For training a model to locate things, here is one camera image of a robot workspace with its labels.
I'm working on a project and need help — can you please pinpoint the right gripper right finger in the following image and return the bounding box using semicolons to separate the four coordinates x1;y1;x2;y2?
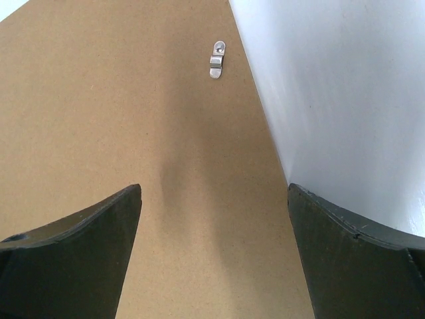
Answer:
288;183;424;318

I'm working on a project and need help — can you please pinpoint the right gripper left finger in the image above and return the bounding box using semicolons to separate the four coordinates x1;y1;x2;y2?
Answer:
1;184;141;318

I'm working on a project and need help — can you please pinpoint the brown cardboard backing board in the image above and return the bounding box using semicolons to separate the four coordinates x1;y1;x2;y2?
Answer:
1;1;313;318

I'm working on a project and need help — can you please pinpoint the metal turn clip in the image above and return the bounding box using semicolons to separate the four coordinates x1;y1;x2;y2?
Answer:
209;41;226;79

